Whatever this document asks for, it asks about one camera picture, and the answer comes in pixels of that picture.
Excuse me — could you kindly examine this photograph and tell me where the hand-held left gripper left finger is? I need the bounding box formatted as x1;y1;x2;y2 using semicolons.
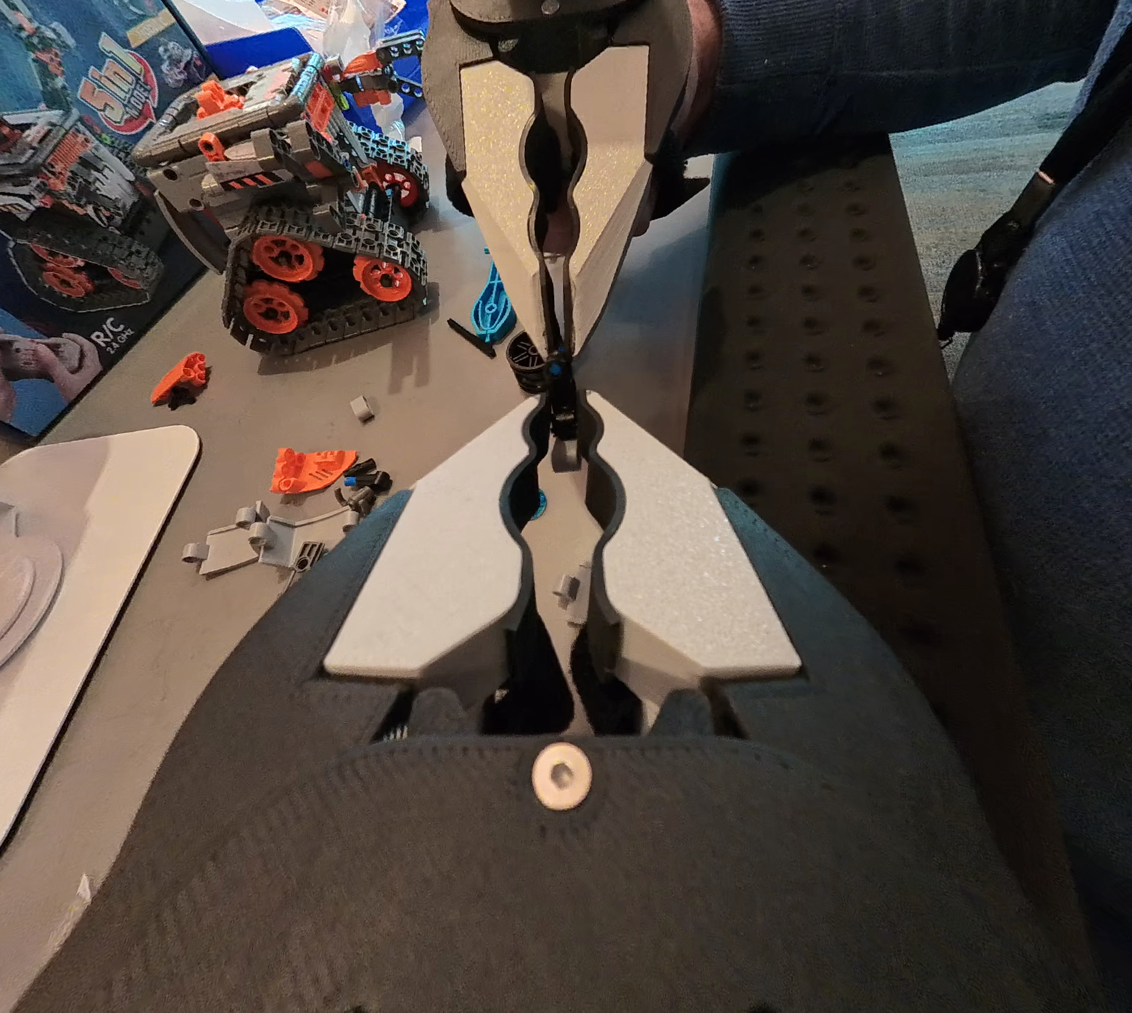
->
322;394;542;735

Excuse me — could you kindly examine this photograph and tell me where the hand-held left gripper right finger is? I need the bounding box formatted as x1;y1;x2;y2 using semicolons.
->
577;392;805;735

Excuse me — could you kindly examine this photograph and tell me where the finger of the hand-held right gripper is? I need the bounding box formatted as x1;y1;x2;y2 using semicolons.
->
564;44;653;355
458;60;567;346

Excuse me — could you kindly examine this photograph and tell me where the blue plastic separator tool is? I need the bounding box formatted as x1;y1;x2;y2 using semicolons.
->
469;248;518;346

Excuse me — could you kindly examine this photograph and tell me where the person's right forearm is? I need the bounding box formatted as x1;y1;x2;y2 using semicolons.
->
699;0;1132;156

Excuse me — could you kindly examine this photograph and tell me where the person's right hand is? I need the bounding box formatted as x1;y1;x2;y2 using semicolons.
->
670;0;722;149

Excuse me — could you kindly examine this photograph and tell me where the orange sloped panel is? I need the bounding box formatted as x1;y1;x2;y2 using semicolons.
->
268;447;359;496

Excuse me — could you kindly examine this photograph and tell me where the grey orange toy tracked robot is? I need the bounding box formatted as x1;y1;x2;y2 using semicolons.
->
133;31;435;360

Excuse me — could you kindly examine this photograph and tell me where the black spoked wheel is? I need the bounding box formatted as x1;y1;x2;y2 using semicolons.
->
504;330;554;395

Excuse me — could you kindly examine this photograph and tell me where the black dimpled pad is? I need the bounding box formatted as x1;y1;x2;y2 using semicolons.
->
685;137;1089;899

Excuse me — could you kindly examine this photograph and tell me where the orange curved piece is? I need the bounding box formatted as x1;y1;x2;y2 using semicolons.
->
150;352;210;410

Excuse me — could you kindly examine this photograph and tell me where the white book stand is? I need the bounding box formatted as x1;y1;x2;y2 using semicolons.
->
0;425;203;850

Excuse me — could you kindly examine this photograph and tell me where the blue kit box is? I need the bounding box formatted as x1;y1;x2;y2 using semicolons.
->
0;0;213;439

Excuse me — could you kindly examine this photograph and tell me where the black strap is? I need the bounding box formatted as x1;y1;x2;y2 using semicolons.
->
936;84;1107;342

